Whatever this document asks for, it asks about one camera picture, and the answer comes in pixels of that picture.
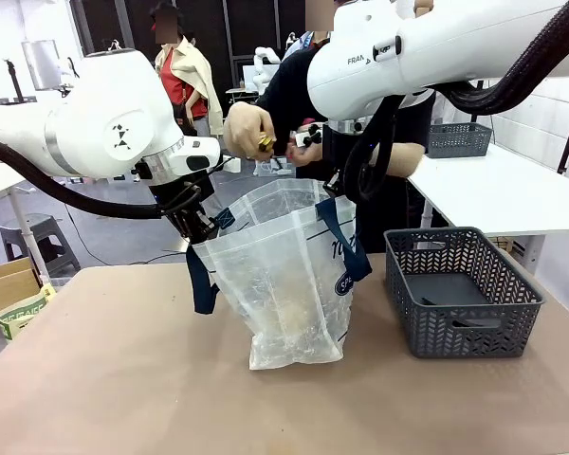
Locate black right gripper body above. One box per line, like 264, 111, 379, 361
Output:
321, 123, 361, 168

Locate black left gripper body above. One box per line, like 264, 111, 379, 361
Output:
159, 172, 216, 229

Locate translucent white navy-handled shopping bag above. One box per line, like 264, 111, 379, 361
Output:
185, 178, 374, 373

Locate grey plastic woven basket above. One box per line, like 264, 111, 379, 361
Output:
383, 227, 547, 360
425, 121, 495, 160

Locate person's left forearm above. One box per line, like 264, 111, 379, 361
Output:
376, 140, 428, 180

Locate person's left hand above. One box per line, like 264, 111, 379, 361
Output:
286, 139, 323, 168

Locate person's right hand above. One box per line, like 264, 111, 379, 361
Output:
223, 100, 277, 160

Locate clear plastic storage bin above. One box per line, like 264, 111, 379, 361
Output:
252, 157, 296, 178

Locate person in black t-shirt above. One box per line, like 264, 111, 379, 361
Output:
254, 46, 438, 255

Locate figure in cream jacket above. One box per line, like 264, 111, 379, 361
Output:
152, 0, 226, 139

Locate grey plastic stool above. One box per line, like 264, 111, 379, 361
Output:
0, 213, 83, 279

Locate white side table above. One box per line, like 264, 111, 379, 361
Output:
404, 141, 569, 267

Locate green and white carton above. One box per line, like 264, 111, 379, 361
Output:
0, 282, 59, 340

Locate brown cardboard box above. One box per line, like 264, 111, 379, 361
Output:
0, 257, 43, 320

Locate black tripod stand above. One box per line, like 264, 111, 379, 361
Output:
0, 59, 38, 105

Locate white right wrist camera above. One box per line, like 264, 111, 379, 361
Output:
288, 125, 323, 150

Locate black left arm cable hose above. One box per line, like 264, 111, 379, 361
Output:
0, 135, 165, 221

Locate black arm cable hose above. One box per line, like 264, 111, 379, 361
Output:
342, 0, 569, 203
0, 135, 165, 221

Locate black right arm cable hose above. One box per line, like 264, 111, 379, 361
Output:
342, 0, 569, 203

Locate grey wall panel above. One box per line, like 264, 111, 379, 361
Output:
21, 40, 62, 91

